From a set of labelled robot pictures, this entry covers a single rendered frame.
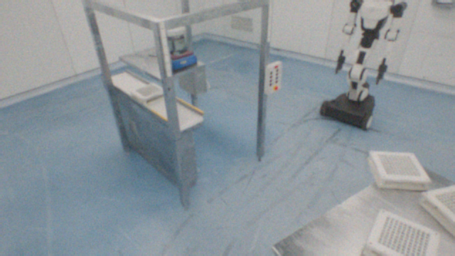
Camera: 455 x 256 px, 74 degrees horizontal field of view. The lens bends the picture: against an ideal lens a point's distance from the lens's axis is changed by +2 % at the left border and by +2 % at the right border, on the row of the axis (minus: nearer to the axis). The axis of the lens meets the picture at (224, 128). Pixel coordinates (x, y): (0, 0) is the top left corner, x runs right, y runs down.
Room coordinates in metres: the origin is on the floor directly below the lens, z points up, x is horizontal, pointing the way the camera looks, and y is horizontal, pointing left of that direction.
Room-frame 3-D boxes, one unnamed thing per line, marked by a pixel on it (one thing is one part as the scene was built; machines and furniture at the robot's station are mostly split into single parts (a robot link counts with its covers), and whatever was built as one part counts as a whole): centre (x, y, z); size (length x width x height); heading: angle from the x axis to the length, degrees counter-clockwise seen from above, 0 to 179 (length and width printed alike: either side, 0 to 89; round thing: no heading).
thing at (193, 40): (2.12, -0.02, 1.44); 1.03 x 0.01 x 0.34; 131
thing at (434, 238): (0.81, -0.75, 0.89); 0.25 x 0.24 x 0.02; 142
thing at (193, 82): (2.12, 0.24, 1.11); 0.22 x 0.11 x 0.20; 41
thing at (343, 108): (3.35, -1.66, 0.19); 0.64 x 0.52 x 0.33; 138
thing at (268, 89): (2.45, -0.44, 0.94); 0.17 x 0.06 x 0.26; 131
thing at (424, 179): (1.28, -0.97, 0.89); 0.25 x 0.24 x 0.02; 81
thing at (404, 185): (1.28, -0.97, 0.84); 0.24 x 0.24 x 0.02; 81
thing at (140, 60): (2.18, 0.47, 1.22); 0.62 x 0.38 x 0.04; 41
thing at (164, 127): (2.48, 0.71, 0.75); 1.30 x 0.29 x 0.10; 41
